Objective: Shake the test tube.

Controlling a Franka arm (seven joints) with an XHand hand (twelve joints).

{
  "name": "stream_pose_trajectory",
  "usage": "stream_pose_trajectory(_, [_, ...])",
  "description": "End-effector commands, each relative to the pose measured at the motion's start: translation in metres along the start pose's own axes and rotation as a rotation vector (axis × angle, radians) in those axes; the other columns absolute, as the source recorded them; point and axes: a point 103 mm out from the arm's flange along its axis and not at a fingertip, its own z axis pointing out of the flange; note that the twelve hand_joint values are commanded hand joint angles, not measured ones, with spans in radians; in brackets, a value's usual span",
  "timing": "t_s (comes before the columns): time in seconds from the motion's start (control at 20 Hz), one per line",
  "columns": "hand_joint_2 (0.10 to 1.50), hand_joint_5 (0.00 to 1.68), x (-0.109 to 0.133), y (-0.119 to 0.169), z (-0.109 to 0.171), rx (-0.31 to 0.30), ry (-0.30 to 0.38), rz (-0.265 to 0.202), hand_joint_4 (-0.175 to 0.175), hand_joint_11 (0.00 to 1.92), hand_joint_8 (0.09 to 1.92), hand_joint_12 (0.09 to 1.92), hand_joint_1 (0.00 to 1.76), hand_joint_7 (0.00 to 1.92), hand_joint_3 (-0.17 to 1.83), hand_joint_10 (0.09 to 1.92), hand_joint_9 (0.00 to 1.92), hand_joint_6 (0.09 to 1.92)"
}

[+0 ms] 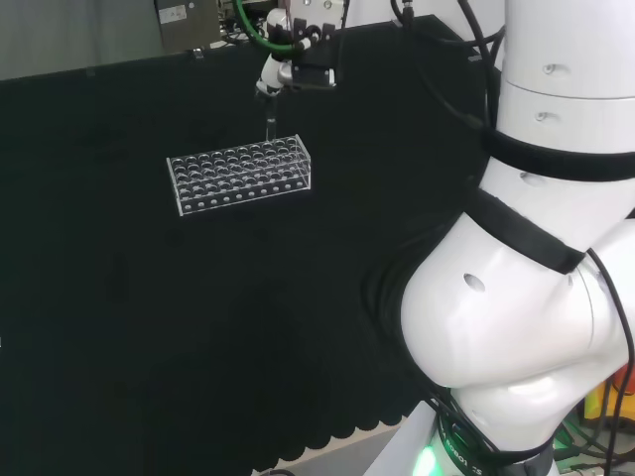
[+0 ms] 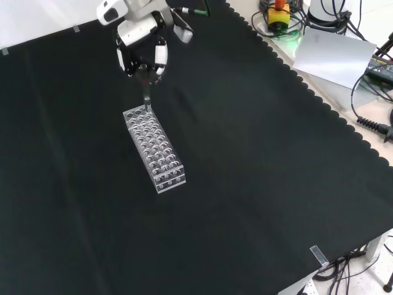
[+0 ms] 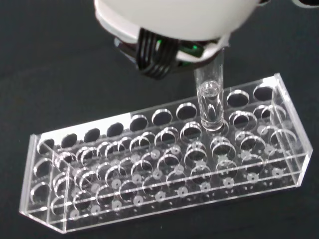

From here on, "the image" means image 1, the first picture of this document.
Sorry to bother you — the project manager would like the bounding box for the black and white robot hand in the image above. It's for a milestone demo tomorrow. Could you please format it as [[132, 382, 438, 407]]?
[[254, 8, 345, 98]]

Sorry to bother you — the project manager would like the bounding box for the clear glass test tube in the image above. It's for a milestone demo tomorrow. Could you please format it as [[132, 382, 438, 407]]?
[[263, 93, 278, 145]]

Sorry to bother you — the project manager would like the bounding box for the clear test tube rack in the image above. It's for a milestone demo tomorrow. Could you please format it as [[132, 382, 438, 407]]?
[[166, 133, 313, 218]]

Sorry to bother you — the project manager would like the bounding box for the grey metal cabinet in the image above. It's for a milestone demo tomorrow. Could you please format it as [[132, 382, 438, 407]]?
[[153, 0, 220, 55]]

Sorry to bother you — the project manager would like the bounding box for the black bench cloth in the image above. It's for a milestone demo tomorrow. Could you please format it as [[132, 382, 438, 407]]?
[[0, 13, 502, 476]]

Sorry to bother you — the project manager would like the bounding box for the green cable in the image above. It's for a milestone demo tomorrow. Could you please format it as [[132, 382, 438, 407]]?
[[232, 0, 315, 54]]

